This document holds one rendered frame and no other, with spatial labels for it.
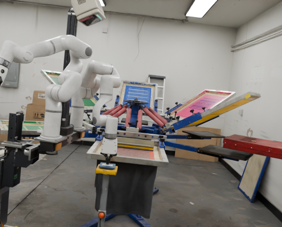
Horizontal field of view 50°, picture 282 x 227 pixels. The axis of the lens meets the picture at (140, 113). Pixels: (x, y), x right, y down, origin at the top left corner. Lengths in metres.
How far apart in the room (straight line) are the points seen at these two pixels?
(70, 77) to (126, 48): 5.16
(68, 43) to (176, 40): 5.30
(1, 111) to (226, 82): 5.12
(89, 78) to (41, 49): 0.46
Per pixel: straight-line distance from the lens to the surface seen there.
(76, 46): 1.77
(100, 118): 1.92
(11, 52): 1.66
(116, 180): 2.28
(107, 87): 1.94
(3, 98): 7.49
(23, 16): 7.44
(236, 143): 2.89
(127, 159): 2.14
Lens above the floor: 1.50
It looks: 5 degrees down
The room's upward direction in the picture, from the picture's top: 7 degrees clockwise
